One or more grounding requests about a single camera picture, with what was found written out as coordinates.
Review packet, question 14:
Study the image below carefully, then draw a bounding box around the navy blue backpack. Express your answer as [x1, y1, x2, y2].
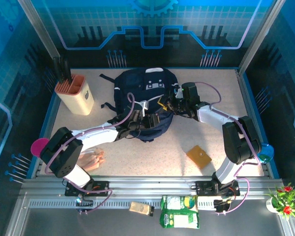
[99, 67, 180, 143]

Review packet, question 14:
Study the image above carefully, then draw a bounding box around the green white snack bag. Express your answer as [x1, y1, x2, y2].
[160, 194, 199, 211]
[159, 209, 201, 230]

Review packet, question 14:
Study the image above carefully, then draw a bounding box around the brown leather wallet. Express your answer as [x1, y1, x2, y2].
[185, 145, 213, 170]

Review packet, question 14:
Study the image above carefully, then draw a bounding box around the beige orange utensil holder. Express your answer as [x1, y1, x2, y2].
[54, 74, 94, 115]

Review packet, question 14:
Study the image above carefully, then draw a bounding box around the beige food packet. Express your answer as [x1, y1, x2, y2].
[129, 201, 155, 217]

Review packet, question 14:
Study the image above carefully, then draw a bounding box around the blue plastic goblet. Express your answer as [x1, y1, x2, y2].
[257, 143, 275, 163]

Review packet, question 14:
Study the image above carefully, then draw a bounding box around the magenta plastic goblet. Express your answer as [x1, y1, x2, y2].
[30, 137, 50, 157]

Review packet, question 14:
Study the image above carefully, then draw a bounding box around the potted red flower plant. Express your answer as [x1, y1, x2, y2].
[264, 182, 295, 220]

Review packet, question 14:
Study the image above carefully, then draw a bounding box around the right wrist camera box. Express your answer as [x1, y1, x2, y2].
[176, 82, 200, 104]

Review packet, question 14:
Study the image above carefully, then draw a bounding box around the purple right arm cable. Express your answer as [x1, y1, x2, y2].
[194, 82, 261, 216]

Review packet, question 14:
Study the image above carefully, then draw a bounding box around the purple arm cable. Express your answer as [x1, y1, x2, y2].
[194, 82, 261, 216]
[44, 92, 138, 216]

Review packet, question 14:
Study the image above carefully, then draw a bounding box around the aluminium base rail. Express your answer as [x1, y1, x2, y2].
[19, 175, 285, 200]

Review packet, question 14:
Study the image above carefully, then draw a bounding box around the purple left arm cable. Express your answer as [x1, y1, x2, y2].
[44, 92, 138, 216]

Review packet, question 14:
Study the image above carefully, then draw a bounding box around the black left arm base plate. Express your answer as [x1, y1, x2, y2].
[64, 180, 110, 197]

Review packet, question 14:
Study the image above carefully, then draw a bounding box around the slotted grey cable tray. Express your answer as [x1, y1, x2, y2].
[28, 198, 218, 209]

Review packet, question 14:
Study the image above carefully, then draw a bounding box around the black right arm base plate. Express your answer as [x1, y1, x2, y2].
[195, 180, 241, 197]

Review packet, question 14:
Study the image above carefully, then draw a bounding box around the black utensil handle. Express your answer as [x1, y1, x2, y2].
[59, 56, 66, 83]
[63, 60, 73, 84]

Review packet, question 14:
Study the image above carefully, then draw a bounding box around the aluminium frame post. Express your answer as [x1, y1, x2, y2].
[16, 0, 61, 59]
[237, 0, 287, 72]

